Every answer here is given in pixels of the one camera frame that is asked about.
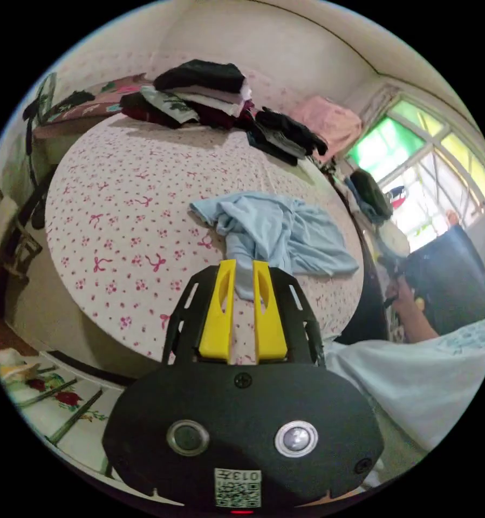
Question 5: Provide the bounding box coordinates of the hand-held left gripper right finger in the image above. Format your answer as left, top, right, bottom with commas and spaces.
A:
252, 260, 288, 364

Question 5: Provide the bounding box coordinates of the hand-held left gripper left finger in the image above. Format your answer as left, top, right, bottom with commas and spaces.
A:
198, 259, 237, 363

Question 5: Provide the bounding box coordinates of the light blue short sleeve shirt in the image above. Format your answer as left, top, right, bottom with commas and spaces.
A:
189, 190, 361, 302

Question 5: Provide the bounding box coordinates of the person's right forearm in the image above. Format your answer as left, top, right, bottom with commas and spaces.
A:
398, 289, 440, 344

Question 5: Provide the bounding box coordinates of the person's right hand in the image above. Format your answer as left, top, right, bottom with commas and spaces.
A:
386, 277, 413, 315

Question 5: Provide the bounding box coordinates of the person's body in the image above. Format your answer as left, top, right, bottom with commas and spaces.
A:
322, 309, 485, 455

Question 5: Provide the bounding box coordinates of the bed with pink floral sheet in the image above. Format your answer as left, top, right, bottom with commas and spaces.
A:
43, 112, 367, 367

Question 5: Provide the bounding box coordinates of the dark bag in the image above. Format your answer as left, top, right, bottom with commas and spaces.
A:
349, 169, 394, 226

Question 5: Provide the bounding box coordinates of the white cloth with embroidered flowers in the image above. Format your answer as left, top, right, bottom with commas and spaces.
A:
0, 347, 124, 475

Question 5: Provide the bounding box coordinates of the pink folded blanket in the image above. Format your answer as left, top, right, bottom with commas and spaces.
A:
290, 95, 364, 161

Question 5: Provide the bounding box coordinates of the window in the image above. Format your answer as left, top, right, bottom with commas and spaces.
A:
345, 92, 485, 253

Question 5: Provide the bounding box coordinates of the pile of clothes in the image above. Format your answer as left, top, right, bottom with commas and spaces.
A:
119, 58, 330, 167

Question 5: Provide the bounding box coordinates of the wooden chair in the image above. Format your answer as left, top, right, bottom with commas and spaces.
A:
0, 168, 45, 286

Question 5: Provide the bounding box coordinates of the dark red floral pillow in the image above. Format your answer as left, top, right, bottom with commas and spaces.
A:
44, 73, 155, 124

